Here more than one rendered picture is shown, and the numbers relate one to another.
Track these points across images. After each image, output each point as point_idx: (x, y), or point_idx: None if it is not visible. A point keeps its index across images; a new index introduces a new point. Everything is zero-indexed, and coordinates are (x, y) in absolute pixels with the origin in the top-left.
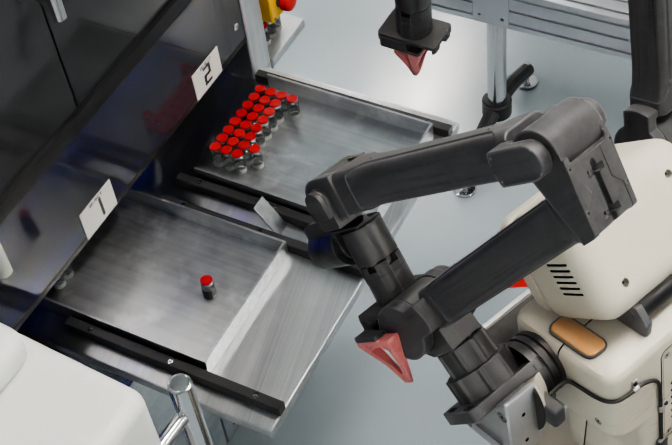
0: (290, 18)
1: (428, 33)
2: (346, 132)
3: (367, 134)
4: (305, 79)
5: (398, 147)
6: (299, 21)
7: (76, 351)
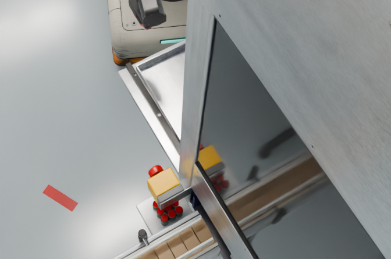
0: (143, 210)
1: None
2: (174, 101)
3: (165, 93)
4: (168, 153)
5: (157, 75)
6: (139, 204)
7: None
